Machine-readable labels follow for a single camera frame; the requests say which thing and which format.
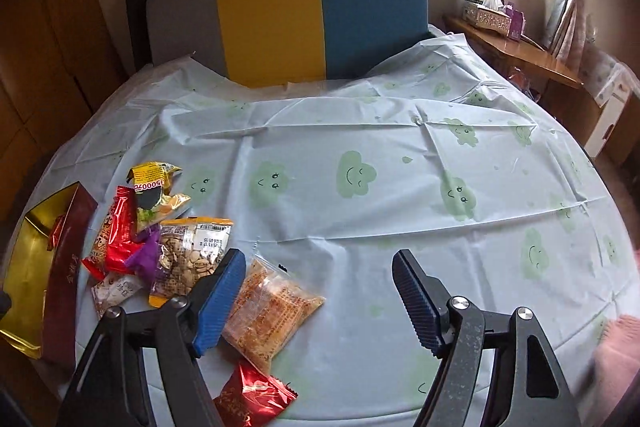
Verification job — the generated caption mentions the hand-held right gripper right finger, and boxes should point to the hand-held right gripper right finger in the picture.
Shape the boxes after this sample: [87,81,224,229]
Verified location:
[391,249,583,427]

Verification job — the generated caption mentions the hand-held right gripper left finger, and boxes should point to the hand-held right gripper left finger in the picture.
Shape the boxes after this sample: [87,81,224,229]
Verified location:
[56,248,247,427]

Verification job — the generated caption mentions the clear orange cracker packet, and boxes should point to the clear orange cracker packet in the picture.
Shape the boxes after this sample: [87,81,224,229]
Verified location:
[221,255,327,375]

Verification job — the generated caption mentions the clear nut packet orange edges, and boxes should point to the clear nut packet orange edges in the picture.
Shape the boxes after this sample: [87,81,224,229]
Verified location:
[148,218,235,308]

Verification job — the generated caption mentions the maroon box with gold inside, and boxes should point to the maroon box with gold inside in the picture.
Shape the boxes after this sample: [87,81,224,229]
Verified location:
[0,181,99,370]

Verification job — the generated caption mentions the purple snack packet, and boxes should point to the purple snack packet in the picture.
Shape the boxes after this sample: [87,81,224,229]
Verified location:
[125,227,161,280]

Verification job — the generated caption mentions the red foil snack packet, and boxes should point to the red foil snack packet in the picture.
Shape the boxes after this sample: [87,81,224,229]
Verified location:
[212,359,299,427]

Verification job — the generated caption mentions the white snack packet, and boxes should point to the white snack packet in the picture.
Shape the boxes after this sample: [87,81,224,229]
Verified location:
[91,272,146,320]

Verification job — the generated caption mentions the yellow snack packet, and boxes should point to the yellow snack packet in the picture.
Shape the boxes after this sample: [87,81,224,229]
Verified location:
[125,161,183,208]

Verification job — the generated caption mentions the cloud print sheet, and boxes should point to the cloud print sheet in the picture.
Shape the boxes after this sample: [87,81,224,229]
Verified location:
[42,27,632,427]

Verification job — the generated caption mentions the pink cloth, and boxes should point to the pink cloth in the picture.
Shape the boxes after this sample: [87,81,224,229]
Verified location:
[592,249,640,427]

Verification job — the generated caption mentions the wooden side table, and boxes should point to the wooden side table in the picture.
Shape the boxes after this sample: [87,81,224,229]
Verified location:
[442,14,586,108]

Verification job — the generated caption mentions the white cardboard box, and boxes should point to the white cardboard box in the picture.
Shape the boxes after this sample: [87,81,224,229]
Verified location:
[584,62,640,158]

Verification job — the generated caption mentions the patterned tissue box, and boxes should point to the patterned tissue box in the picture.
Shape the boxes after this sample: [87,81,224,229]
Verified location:
[462,0,512,38]

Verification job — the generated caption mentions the purple box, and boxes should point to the purple box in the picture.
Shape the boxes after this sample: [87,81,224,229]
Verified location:
[502,3,528,40]

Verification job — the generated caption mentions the grey yellow blue chair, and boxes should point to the grey yellow blue chair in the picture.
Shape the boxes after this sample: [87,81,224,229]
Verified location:
[145,0,431,88]

